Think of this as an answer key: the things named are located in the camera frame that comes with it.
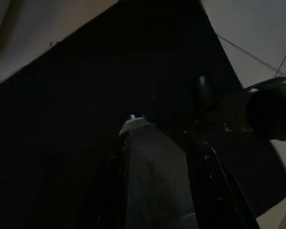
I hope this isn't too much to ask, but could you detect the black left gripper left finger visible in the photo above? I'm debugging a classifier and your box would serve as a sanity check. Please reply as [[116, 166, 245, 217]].
[[81, 130, 132, 229]]

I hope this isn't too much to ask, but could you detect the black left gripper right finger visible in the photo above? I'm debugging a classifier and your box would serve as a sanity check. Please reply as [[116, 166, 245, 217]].
[[184, 130, 262, 229]]

